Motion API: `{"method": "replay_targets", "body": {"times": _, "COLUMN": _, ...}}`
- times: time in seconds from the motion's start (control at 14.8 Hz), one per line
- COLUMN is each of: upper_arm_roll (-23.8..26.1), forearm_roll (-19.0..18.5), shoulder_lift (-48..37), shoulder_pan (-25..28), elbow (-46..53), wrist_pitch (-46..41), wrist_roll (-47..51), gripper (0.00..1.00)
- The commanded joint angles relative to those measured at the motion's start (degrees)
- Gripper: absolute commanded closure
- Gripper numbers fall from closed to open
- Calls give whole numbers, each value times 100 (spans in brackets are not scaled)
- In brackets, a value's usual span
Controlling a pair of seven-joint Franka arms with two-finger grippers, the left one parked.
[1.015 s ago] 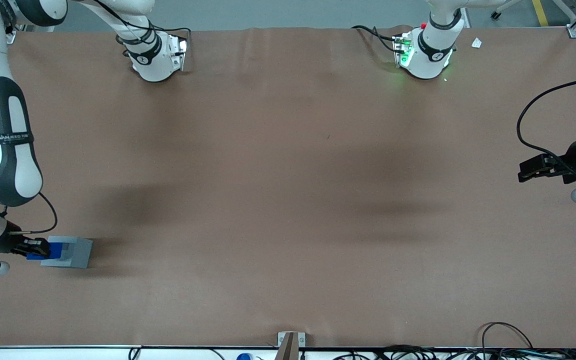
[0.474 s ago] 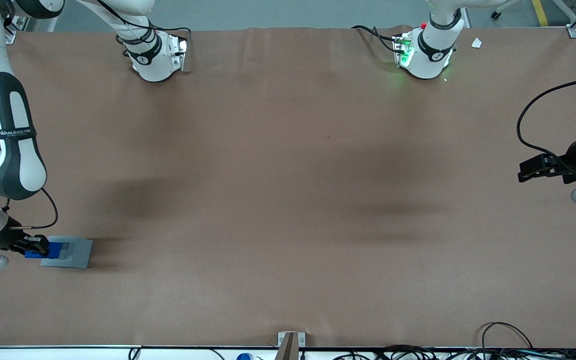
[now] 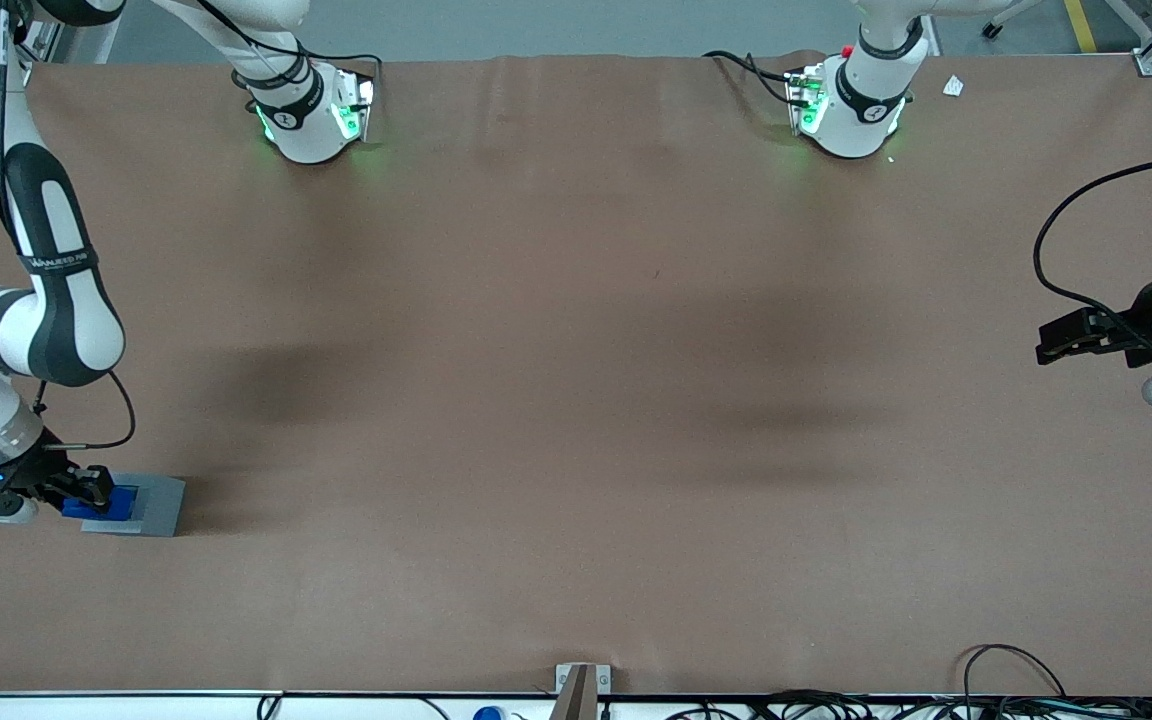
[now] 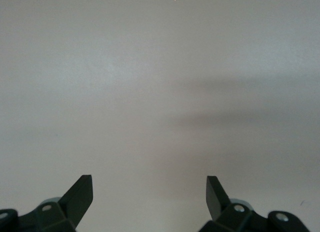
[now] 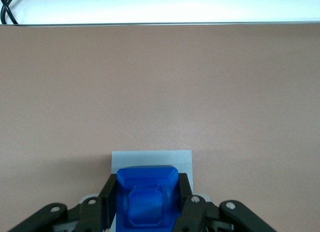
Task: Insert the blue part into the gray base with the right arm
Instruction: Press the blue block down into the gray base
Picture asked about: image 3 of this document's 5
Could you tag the blue plastic part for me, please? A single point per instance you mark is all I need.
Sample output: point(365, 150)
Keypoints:
point(121, 505)

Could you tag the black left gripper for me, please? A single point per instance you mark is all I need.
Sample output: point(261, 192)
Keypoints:
point(1142, 318)

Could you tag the gray square base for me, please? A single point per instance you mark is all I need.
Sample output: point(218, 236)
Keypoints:
point(161, 505)

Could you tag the white paper scrap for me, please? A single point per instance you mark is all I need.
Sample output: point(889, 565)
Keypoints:
point(954, 86)

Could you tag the blue round cap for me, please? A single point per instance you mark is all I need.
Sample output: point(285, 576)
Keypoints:
point(487, 714)

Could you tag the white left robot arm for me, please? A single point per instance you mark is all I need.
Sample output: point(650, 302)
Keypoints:
point(861, 110)

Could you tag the brown table mat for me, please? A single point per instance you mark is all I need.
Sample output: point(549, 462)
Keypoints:
point(576, 400)

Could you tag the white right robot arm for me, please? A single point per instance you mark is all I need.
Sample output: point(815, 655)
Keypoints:
point(66, 330)

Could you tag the small metal bracket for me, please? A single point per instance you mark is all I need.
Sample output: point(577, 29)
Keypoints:
point(603, 678)

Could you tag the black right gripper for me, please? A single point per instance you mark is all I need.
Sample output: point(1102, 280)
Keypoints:
point(48, 478)

